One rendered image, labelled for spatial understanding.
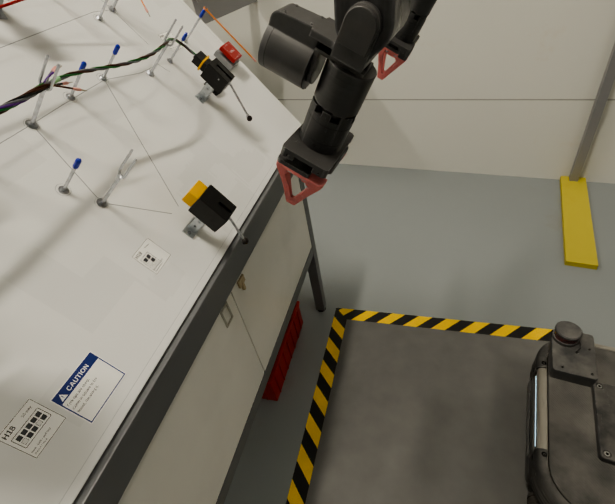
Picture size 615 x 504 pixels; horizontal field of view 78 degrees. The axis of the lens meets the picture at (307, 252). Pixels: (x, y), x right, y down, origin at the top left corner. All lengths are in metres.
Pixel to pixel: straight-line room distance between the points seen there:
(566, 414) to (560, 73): 1.67
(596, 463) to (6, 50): 1.51
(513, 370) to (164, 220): 1.32
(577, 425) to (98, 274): 1.19
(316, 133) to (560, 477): 1.03
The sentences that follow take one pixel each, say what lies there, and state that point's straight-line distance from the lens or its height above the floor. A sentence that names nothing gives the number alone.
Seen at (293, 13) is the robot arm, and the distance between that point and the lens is 0.46.
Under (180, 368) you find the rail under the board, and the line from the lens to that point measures 0.68.
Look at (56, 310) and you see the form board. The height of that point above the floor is 1.00.
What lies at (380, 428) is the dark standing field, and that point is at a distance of 1.46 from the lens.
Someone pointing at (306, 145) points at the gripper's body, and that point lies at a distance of 0.49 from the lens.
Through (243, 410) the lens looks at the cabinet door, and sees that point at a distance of 1.05.
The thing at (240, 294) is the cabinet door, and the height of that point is 0.70.
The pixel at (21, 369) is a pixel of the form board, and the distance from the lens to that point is 0.60.
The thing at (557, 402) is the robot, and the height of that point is 0.24.
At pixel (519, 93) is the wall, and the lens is 2.44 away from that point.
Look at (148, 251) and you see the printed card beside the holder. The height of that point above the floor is 0.96.
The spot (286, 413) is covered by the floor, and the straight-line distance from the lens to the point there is 1.52.
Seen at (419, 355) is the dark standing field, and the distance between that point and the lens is 1.60.
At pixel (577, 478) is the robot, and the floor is 0.24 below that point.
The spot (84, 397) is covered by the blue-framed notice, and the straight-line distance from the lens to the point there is 0.61.
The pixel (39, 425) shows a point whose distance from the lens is 0.59.
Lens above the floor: 1.34
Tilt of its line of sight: 40 degrees down
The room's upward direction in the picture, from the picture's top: 12 degrees counter-clockwise
